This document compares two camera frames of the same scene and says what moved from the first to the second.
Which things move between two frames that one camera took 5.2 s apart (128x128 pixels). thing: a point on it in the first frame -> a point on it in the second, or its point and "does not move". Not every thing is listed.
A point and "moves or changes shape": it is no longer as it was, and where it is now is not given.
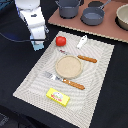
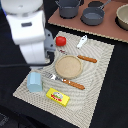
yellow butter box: [58, 97] does not move
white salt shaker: [82, 42] does not move
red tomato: [60, 41] does not move
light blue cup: [37, 45] moves or changes shape
